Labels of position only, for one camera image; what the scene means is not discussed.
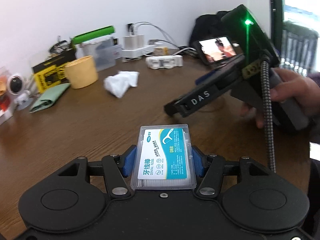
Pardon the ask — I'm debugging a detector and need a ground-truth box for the white red box stack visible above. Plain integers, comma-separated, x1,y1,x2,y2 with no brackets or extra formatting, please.
0,67,16,125

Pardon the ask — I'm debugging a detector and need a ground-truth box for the small yellow white cube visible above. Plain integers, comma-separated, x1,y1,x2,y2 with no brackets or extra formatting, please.
153,46,169,56

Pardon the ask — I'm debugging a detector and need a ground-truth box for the smartphone with lit screen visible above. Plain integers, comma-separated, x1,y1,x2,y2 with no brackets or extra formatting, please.
193,36,242,65

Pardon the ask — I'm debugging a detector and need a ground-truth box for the green folded cloth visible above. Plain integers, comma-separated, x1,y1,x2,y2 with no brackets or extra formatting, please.
29,83,71,113

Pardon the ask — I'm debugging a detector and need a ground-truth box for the white tissue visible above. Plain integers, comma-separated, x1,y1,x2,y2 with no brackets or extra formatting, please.
104,71,139,99

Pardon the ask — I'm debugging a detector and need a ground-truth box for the black bag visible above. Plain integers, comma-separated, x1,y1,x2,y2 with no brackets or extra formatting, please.
188,11,229,48

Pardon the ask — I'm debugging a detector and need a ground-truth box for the green handled clear container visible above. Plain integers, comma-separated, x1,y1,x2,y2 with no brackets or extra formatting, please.
71,25,116,72

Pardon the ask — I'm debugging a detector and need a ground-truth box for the white astronaut robot toy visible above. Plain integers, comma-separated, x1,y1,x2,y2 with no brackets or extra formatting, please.
7,73,33,111

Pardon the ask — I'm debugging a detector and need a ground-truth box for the white power strip with chargers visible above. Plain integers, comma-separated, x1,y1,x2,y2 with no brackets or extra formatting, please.
122,23,155,62

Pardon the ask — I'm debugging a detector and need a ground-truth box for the black braided cable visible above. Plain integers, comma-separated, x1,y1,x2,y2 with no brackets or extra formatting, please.
260,60,277,173

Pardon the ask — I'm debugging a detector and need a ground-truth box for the clear dental floss box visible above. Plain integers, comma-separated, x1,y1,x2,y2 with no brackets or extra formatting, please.
130,124,196,191

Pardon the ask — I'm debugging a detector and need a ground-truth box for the yellow ceramic mug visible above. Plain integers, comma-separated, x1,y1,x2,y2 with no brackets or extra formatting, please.
65,56,98,89

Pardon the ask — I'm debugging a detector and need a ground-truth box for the person's right hand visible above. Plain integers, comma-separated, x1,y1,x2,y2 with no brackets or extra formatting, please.
240,67,320,129

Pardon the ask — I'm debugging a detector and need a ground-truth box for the yellow black cardboard box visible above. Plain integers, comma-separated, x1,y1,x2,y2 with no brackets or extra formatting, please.
32,49,76,94

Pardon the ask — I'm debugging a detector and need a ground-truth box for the black camera with green light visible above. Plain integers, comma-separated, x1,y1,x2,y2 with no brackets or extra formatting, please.
221,4,279,66

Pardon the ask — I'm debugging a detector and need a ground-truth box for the white plastic bracket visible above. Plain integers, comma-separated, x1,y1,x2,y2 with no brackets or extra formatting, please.
145,55,183,70

